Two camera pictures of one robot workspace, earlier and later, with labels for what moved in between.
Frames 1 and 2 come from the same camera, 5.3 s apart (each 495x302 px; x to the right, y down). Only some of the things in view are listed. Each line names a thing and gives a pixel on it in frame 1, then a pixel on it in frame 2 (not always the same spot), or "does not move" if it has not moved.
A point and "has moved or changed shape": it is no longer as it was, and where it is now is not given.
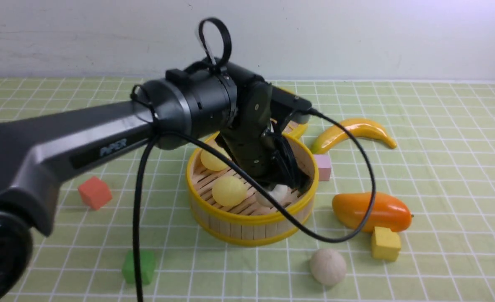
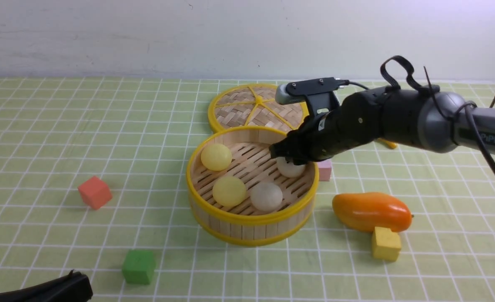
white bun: [327, 266] has moved or changed shape
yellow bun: [211, 162] does not move
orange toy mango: [385, 212] does not move
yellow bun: [229, 191] does not move
